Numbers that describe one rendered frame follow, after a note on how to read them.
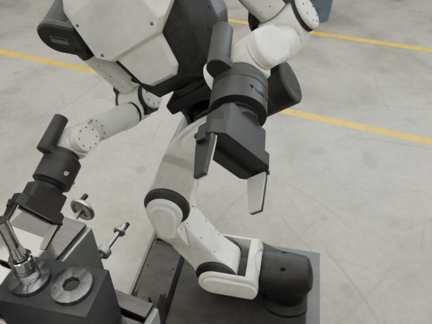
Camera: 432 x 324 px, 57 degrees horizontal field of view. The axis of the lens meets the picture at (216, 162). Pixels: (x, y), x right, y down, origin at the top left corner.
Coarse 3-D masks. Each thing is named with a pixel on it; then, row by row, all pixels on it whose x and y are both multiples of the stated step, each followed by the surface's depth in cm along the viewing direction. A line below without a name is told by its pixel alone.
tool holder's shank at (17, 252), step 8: (0, 216) 77; (0, 224) 76; (8, 224) 77; (0, 232) 77; (8, 232) 77; (8, 240) 78; (16, 240) 80; (8, 248) 80; (16, 248) 81; (16, 256) 81
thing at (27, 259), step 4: (24, 248) 85; (28, 252) 84; (8, 256) 84; (24, 256) 83; (28, 256) 83; (32, 256) 85; (8, 260) 83; (12, 260) 83; (20, 260) 83; (24, 260) 83; (28, 260) 83; (12, 264) 82; (16, 264) 82; (20, 264) 82; (24, 264) 82; (16, 268) 82
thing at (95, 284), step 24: (48, 264) 92; (72, 264) 92; (0, 288) 87; (24, 288) 86; (48, 288) 87; (72, 288) 87; (96, 288) 87; (0, 312) 89; (24, 312) 86; (48, 312) 84; (72, 312) 83; (96, 312) 87; (120, 312) 102
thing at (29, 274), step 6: (30, 264) 84; (36, 264) 86; (12, 270) 83; (18, 270) 83; (24, 270) 83; (30, 270) 84; (36, 270) 86; (18, 276) 84; (24, 276) 84; (30, 276) 85; (36, 276) 87; (24, 282) 86; (30, 282) 86
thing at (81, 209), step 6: (84, 198) 170; (72, 204) 170; (78, 204) 169; (84, 204) 167; (72, 210) 174; (78, 210) 170; (84, 210) 171; (90, 210) 168; (66, 216) 164; (78, 216) 168; (84, 216) 173; (90, 216) 170
